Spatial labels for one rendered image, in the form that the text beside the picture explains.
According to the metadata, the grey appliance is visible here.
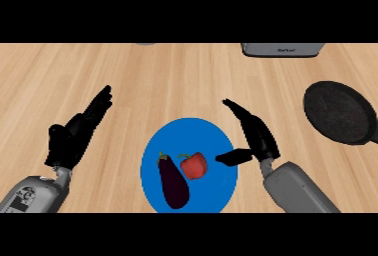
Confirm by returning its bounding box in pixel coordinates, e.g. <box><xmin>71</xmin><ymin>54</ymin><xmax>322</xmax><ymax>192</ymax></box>
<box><xmin>239</xmin><ymin>42</ymin><xmax>327</xmax><ymax>59</ymax></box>

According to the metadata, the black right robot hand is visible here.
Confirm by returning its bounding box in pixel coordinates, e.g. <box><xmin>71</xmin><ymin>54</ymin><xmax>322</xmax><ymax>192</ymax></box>
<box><xmin>214</xmin><ymin>98</ymin><xmax>282</xmax><ymax>167</ymax></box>

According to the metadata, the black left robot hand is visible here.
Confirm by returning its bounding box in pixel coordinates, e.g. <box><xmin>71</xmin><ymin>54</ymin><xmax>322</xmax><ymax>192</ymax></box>
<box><xmin>43</xmin><ymin>84</ymin><xmax>114</xmax><ymax>171</ymax></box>

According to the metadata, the dark purple eggplant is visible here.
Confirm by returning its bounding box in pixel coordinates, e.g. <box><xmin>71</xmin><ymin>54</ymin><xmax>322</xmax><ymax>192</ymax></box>
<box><xmin>157</xmin><ymin>151</ymin><xmax>192</xmax><ymax>210</ymax></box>

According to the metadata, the blue plate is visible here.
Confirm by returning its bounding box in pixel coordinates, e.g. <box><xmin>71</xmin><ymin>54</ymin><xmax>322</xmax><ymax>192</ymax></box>
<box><xmin>141</xmin><ymin>117</ymin><xmax>239</xmax><ymax>214</ymax></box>

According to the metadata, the red bell pepper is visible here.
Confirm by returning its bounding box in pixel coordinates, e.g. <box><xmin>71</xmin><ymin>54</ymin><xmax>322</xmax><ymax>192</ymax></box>
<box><xmin>177</xmin><ymin>151</ymin><xmax>210</xmax><ymax>181</ymax></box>

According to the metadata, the black frying pan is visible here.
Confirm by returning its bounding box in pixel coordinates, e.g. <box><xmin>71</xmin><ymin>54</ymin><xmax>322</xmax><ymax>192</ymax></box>
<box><xmin>303</xmin><ymin>80</ymin><xmax>378</xmax><ymax>146</ymax></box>

